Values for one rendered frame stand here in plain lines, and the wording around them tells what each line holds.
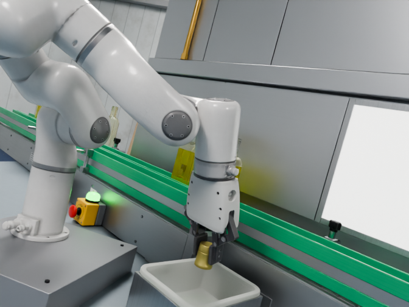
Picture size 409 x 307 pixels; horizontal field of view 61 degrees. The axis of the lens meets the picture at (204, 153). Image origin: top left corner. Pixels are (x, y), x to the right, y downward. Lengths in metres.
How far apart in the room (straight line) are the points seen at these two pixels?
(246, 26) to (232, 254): 0.79
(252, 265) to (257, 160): 0.35
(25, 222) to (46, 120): 0.23
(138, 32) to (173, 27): 2.72
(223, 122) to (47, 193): 0.45
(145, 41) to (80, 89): 3.54
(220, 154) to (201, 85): 0.80
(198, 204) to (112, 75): 0.27
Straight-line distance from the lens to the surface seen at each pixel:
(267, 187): 1.06
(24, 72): 0.76
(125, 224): 1.08
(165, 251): 0.94
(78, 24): 0.57
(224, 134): 0.58
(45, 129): 0.84
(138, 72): 0.52
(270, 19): 1.26
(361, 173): 0.95
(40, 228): 0.86
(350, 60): 1.06
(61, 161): 0.83
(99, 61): 0.56
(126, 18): 4.45
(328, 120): 1.00
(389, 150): 0.94
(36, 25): 0.55
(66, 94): 0.71
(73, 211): 1.15
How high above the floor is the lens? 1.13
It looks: 3 degrees down
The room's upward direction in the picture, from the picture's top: 15 degrees clockwise
